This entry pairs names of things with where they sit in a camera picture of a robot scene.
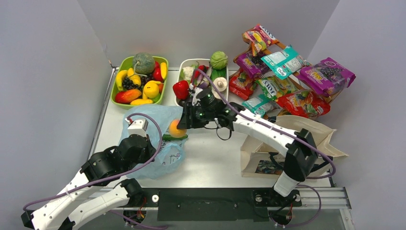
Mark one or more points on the teal snack bag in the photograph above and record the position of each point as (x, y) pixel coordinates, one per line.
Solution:
(285, 62)
(259, 105)

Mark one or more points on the green candy bag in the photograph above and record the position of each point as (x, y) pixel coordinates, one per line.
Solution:
(274, 88)

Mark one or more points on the red bell pepper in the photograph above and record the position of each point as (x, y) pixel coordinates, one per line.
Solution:
(181, 89)

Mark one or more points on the wooden display rack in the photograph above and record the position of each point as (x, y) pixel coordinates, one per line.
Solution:
(272, 49)

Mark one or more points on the red chili pepper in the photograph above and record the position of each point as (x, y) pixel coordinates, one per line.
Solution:
(197, 73)

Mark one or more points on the white vegetable tray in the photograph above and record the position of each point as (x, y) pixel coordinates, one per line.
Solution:
(188, 65)

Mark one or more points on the red orange mango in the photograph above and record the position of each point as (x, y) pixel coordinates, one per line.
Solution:
(128, 96)

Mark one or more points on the white mushroom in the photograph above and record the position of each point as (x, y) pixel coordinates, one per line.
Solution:
(221, 83)

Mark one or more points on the teal snack bag upper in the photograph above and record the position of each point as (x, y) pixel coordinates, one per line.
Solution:
(285, 62)

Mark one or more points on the red snack bag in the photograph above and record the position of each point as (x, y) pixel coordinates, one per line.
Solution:
(305, 103)
(241, 84)

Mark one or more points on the green melon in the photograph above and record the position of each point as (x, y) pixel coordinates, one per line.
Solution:
(144, 63)

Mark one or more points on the top orange candy bag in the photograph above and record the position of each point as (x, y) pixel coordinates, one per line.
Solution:
(259, 39)

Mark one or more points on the small purple snack bag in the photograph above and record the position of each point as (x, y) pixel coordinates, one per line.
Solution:
(252, 65)

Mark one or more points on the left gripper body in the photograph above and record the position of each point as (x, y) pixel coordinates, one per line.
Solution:
(146, 156)

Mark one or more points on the red snack bag left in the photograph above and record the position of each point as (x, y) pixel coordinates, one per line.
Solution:
(241, 84)

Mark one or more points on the green cucumber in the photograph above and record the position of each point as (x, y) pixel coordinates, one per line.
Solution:
(168, 137)

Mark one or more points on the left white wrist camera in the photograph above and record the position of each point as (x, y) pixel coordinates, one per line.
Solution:
(138, 127)

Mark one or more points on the green cabbage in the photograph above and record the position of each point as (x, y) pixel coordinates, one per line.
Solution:
(219, 60)

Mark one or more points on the yellow banana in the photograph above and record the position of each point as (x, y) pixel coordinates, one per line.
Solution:
(120, 78)

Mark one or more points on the yellow lemon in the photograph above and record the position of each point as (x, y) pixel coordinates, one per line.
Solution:
(150, 90)

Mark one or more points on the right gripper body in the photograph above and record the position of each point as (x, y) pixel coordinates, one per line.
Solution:
(201, 116)

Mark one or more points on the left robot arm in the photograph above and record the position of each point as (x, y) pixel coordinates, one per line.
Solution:
(70, 209)

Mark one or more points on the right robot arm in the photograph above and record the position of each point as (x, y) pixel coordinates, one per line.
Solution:
(297, 147)

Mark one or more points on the black grapes bunch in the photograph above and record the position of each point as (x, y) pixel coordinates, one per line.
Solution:
(129, 84)

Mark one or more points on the red snack bag right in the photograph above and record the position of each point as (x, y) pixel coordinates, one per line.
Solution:
(305, 103)

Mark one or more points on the teal snack bag lower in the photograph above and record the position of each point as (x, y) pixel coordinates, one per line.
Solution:
(259, 105)

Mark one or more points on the yellow mango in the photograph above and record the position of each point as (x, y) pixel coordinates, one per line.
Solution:
(138, 102)

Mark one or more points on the white cauliflower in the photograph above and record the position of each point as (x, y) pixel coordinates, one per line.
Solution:
(187, 73)

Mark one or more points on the large purple snack bag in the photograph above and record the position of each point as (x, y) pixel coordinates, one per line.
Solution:
(327, 77)

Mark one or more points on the green fruit tray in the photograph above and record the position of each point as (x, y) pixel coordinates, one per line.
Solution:
(125, 65)

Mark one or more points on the orange peach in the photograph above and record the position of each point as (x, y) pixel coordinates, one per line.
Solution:
(174, 131)

